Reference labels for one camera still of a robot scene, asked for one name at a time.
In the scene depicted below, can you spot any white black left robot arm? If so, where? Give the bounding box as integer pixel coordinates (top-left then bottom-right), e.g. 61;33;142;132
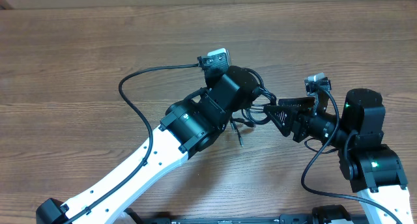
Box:
36;65;264;223

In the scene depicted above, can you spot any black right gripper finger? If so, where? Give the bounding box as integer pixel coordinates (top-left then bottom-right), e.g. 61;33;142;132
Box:
263;105;295;137
278;97;315;107

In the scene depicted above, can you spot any thin black usb-c cable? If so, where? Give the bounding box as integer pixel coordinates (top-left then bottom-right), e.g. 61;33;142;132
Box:
229;118;257;148

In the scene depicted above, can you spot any black left camera cable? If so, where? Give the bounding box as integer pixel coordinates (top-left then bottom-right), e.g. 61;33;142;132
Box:
65;63;201;224

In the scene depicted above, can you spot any thick black usb cable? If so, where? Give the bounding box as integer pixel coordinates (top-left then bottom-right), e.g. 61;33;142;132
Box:
240;67;278;127

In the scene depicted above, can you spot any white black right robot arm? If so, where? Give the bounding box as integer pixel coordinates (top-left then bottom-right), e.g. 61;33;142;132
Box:
263;87;413;223

